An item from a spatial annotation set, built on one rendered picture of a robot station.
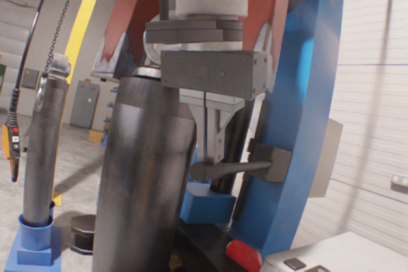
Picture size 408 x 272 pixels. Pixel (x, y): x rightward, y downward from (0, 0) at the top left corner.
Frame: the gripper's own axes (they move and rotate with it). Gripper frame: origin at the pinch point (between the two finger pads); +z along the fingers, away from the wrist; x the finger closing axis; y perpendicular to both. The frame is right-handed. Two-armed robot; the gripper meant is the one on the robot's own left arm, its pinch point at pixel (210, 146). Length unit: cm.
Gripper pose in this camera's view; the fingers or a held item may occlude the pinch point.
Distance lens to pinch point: 34.5
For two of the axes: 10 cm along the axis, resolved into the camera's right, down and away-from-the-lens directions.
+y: 5.5, -3.4, 7.7
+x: -8.4, -2.2, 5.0
